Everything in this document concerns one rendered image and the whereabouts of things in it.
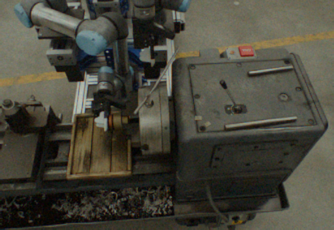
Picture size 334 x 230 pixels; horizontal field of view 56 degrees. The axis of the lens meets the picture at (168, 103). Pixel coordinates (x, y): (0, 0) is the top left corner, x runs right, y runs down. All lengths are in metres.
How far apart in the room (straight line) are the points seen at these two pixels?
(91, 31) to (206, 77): 0.51
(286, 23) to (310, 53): 0.48
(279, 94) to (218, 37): 2.12
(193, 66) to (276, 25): 2.40
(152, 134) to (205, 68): 0.38
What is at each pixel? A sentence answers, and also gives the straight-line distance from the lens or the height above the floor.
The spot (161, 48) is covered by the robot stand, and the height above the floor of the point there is 1.12.
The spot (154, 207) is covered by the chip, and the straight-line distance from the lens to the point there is 1.79.
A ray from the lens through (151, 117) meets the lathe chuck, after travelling 1.28.
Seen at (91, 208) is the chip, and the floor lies 0.58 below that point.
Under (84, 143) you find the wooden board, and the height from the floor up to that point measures 0.88.
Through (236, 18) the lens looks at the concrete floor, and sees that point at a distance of 3.70.
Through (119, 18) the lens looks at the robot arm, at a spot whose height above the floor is 1.41.
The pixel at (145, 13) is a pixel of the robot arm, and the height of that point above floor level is 1.56.
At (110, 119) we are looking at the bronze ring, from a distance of 1.42.
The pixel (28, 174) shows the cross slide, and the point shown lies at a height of 0.97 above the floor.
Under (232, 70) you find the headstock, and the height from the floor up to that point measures 1.25.
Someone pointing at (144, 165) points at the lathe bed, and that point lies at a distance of 1.57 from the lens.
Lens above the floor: 2.29
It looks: 54 degrees down
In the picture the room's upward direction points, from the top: straight up
